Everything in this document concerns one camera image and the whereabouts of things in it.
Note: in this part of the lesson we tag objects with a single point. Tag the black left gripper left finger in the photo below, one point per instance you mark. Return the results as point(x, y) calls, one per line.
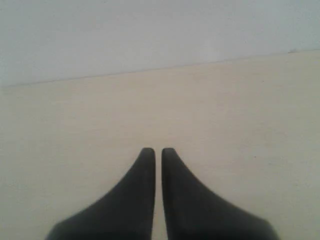
point(126, 212)

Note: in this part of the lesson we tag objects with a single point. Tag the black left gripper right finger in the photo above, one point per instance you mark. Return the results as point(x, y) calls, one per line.
point(194, 212)

